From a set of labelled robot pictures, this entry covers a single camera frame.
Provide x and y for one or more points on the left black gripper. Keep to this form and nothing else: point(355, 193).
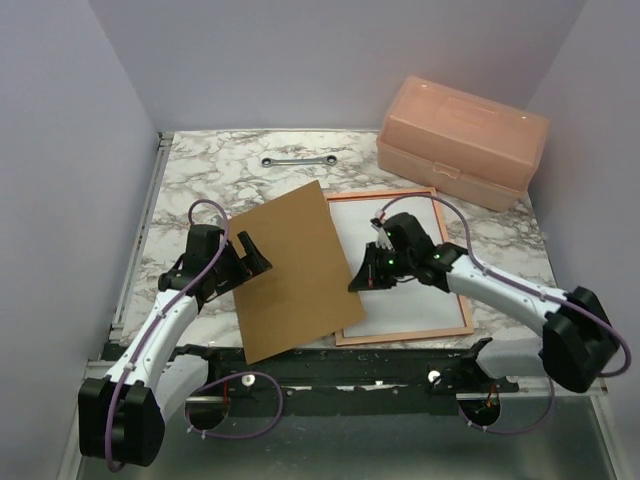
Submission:
point(254, 262)

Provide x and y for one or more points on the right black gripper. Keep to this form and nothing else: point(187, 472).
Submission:
point(367, 275)

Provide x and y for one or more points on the brown cardboard backing board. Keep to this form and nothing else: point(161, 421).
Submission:
point(304, 296)

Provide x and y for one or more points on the red wooden picture frame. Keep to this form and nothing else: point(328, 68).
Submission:
point(445, 320)

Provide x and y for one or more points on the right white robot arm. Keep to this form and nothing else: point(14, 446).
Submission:
point(575, 337)

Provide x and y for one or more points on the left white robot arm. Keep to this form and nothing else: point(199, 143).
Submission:
point(122, 416)

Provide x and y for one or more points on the silver ratchet wrench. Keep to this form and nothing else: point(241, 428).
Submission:
point(269, 162)

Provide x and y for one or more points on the pink plastic storage box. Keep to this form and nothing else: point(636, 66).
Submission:
point(463, 145)

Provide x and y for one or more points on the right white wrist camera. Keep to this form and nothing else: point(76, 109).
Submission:
point(382, 238)

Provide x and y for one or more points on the aluminium frame rail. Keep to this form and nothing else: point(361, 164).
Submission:
point(118, 245)

